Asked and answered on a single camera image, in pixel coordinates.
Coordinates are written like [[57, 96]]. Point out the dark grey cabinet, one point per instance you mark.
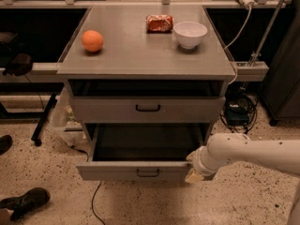
[[280, 90]]

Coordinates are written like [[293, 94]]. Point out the black shoe lower left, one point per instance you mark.
[[28, 202]]

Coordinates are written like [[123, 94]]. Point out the grey top drawer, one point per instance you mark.
[[146, 109]]

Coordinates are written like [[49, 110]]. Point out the clear plastic bag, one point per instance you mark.
[[64, 123]]

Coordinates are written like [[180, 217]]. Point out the blue electronic box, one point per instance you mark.
[[236, 116]]

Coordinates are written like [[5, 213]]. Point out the white bowl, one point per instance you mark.
[[189, 34]]

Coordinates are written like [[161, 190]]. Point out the crushed red snack bag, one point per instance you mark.
[[159, 23]]

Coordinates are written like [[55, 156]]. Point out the black chair leg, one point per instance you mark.
[[43, 118]]

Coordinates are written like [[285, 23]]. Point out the grey drawer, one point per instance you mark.
[[146, 109], [142, 152]]

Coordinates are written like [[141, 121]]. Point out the grey metal pole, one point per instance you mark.
[[255, 55]]

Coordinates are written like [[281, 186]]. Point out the grey drawer cabinet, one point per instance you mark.
[[135, 63]]

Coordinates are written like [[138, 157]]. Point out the black shoe left edge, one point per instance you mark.
[[5, 144]]

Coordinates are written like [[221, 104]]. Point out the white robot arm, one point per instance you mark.
[[223, 149]]

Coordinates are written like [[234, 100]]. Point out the orange fruit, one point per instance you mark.
[[92, 41]]

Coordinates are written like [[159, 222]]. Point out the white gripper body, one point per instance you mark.
[[200, 164]]

